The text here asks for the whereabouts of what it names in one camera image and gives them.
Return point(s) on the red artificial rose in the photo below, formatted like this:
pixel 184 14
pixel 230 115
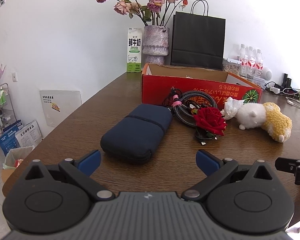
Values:
pixel 211 120

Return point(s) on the black paper shopping bag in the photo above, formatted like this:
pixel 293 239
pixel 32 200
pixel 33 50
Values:
pixel 197 38

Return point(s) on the white power adapter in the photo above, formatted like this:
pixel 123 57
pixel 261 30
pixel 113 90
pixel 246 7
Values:
pixel 274 90

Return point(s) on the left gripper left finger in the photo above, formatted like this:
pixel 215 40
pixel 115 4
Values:
pixel 53 198

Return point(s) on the water bottle red label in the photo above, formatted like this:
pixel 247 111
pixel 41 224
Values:
pixel 259 63
pixel 243 60
pixel 251 63

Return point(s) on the water bottle red label right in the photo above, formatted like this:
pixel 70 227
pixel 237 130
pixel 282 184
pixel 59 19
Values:
pixel 259 63

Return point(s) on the water bottle red label left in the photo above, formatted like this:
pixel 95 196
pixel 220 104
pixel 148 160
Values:
pixel 243 60

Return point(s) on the clear jar of seeds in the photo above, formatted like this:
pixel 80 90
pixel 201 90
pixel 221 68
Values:
pixel 232 66

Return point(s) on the metal wire shelf rack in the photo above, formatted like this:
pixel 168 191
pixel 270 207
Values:
pixel 7 113

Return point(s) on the navy blue fabric pouch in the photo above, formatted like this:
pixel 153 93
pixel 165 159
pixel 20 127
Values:
pixel 138 135

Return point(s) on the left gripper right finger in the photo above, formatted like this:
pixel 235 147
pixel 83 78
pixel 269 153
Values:
pixel 241 198

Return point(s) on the dried pink rose bouquet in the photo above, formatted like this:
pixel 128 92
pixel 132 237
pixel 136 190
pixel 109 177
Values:
pixel 153 12

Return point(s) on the blue white boxes on floor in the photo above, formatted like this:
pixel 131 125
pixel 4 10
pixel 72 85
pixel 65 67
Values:
pixel 19 135

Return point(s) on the white yellow plush toy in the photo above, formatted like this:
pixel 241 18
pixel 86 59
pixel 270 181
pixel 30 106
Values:
pixel 267 116

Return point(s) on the red orange cardboard box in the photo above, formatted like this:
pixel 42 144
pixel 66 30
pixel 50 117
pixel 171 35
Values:
pixel 158 80

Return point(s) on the black charger blocks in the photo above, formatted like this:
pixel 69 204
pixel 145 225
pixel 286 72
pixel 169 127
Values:
pixel 286 81

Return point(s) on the water bottle red label middle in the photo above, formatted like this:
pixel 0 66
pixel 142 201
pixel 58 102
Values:
pixel 251 63

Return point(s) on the white round speaker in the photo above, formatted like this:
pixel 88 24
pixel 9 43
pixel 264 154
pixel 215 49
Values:
pixel 266 74

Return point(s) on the purple ceramic vase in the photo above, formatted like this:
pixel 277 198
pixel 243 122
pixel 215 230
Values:
pixel 155 45

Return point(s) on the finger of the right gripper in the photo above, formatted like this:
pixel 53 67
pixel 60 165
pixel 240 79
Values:
pixel 289 166

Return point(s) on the white green milk carton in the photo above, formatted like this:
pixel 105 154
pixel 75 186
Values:
pixel 134 50

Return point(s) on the white tissue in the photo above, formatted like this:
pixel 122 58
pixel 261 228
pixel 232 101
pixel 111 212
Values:
pixel 231 107

